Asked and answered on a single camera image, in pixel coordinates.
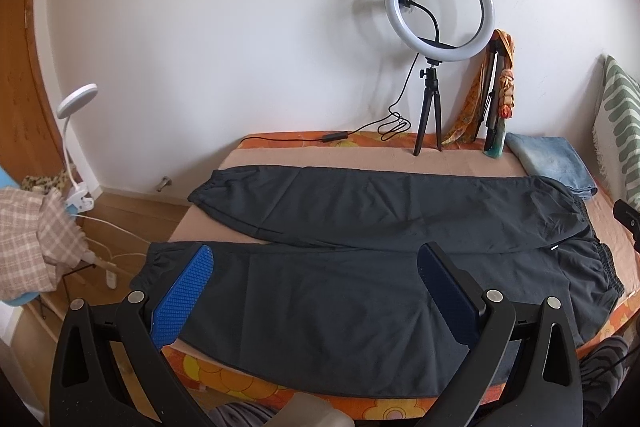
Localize white ring light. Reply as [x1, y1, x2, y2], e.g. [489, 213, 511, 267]
[384, 0, 495, 63]

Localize folded black stand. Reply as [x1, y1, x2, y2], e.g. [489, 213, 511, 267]
[484, 39, 506, 152]

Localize folded blue jeans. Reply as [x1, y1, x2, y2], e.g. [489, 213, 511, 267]
[506, 132, 598, 200]

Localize wooden door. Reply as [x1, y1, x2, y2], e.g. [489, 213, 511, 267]
[0, 0, 64, 182]

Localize white clip desk lamp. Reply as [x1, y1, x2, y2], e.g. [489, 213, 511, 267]
[55, 82, 99, 216]

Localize metal door stopper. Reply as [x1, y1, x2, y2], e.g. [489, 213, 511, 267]
[155, 176, 172, 193]

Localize plaid cloth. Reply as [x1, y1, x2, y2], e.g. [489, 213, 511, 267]
[1, 186, 89, 301]

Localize dark grey pants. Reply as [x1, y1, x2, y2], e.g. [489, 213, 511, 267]
[130, 164, 626, 399]

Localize black tripod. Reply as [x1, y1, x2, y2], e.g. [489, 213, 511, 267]
[413, 58, 442, 156]

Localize orange floral bed sheet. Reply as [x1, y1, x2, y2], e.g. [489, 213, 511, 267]
[163, 132, 639, 409]

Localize black power cable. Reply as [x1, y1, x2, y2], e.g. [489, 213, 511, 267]
[243, 58, 421, 146]

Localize green white patterned pillow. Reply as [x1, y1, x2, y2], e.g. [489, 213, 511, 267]
[592, 55, 640, 211]

